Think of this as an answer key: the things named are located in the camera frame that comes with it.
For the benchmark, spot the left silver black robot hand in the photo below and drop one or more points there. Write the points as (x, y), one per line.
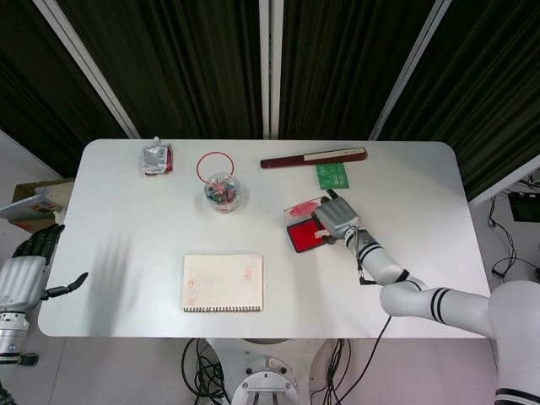
(21, 282)

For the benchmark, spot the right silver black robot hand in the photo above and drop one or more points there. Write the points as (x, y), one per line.
(339, 217)

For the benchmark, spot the red white stamp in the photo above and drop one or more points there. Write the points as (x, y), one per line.
(321, 232)

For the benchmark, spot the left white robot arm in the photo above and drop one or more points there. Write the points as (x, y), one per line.
(10, 333)

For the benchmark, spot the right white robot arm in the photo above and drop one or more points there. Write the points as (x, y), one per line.
(422, 299)

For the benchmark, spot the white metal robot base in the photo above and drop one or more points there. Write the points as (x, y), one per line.
(270, 379)

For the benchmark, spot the green circuit board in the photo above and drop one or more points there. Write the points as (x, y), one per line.
(333, 175)

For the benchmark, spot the red ink pad clear lid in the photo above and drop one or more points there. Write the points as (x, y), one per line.
(301, 237)

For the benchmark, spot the dark red folded fan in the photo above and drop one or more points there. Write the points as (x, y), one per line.
(287, 162)

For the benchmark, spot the brown cardboard box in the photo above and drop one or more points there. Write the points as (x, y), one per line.
(59, 198)

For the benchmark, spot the clear plastic jar of clips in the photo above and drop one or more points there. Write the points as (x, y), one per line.
(223, 194)

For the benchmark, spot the spiral lined notebook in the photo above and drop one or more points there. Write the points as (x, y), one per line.
(223, 282)

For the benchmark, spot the dark pleated curtain panel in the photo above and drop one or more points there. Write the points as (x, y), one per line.
(346, 63)
(489, 84)
(29, 84)
(181, 63)

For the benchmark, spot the crumpled silver red foil packet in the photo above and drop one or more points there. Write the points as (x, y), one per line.
(154, 158)

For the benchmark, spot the white upright frame post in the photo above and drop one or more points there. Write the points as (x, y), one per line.
(270, 67)

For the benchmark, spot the white slanted frame post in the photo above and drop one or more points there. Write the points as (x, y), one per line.
(90, 69)
(409, 67)

